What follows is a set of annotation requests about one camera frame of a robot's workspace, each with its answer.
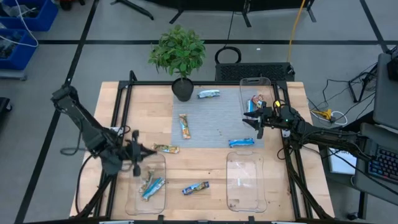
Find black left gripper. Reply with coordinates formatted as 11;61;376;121
123;129;157;177

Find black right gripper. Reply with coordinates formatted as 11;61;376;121
243;100;302;140

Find green and orange granola bar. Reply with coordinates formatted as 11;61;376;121
152;144;180;155

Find light blue granola bar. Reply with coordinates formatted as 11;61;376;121
228;138;256;148

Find teal and orange granola bar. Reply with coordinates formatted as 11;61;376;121
139;169;166;202

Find clear plastic bin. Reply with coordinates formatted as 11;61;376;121
226;151;268;214
125;154;168;216
238;77;280;128

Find oatmeal raisin granola bar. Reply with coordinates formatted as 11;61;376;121
182;181;210;196

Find grey mesh mat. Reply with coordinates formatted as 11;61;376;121
170;86;265;149

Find black perforated computer tower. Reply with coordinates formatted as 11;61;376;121
215;62;295;82

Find yellow power strip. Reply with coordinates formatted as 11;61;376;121
310;108;333;121

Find white booklet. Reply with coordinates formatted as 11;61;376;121
328;147;358;175

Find green potted plant black pot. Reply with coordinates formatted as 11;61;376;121
148;24;206;103

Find black floor stand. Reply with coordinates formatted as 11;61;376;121
348;63;379;103

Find black partition screen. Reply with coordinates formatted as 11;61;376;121
146;0;317;29

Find grey desk top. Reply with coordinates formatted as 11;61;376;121
373;52;398;131

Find black computer keyboard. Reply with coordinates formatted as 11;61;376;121
368;147;398;185

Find black device box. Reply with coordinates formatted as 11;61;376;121
387;46;398;82

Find grey keyboard desk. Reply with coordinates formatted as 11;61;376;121
351;123;398;206

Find grey cart base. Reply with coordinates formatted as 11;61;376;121
0;70;28;81

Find blue storage bin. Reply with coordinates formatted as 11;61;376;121
0;0;59;32
0;28;39;71

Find black aluminium table frame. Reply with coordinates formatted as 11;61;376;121
76;70;335;224

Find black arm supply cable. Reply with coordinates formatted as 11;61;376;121
74;154;106;215

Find black looped floor cable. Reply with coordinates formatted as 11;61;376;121
214;11;243;65

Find white floor cable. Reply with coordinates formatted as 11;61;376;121
329;110;348;126

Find yellow cable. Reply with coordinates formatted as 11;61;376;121
286;0;307;63

